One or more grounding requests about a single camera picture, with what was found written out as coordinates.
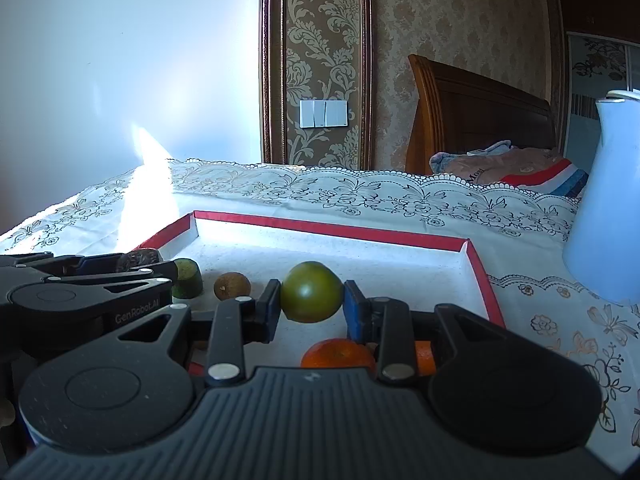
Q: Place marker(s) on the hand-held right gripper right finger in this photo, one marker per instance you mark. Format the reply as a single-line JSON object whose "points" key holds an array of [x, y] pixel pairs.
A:
{"points": [[356, 315]]}

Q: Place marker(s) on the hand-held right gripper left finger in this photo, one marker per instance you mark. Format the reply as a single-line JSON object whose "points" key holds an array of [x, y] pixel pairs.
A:
{"points": [[267, 312]]}

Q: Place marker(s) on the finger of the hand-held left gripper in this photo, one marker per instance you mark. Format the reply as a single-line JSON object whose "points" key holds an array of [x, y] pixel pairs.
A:
{"points": [[60, 264], [150, 276]]}

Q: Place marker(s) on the green cucumber piece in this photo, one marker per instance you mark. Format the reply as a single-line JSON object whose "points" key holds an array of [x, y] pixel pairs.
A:
{"points": [[189, 280]]}

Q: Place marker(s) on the tan longan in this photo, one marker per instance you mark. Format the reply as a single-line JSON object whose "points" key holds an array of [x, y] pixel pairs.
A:
{"points": [[232, 285]]}

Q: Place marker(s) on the orange mandarin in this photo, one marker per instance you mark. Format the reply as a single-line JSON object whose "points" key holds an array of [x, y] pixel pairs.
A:
{"points": [[335, 355], [425, 357]]}

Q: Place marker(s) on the green tomato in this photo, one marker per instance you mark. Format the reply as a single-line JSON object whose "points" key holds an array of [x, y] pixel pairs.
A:
{"points": [[311, 292]]}

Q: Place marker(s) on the red shallow cardboard box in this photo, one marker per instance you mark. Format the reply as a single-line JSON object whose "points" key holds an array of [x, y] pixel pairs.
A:
{"points": [[400, 270]]}

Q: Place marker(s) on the pink striped bedding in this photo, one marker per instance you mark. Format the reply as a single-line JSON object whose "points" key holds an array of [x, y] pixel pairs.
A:
{"points": [[500, 167]]}

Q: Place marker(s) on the brown wooden headboard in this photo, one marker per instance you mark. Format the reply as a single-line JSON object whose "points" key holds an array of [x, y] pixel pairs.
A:
{"points": [[475, 120]]}

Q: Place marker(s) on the white electric kettle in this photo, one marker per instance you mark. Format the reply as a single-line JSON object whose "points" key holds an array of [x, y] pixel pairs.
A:
{"points": [[610, 210]]}

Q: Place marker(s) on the gold framed wallpaper panel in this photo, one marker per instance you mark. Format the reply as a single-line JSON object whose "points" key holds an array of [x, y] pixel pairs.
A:
{"points": [[325, 35]]}

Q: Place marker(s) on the patterned sliding wardrobe door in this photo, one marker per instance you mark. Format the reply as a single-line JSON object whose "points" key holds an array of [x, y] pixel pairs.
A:
{"points": [[590, 90]]}

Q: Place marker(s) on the white wall light switch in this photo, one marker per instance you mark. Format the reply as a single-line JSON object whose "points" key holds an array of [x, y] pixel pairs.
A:
{"points": [[324, 113]]}

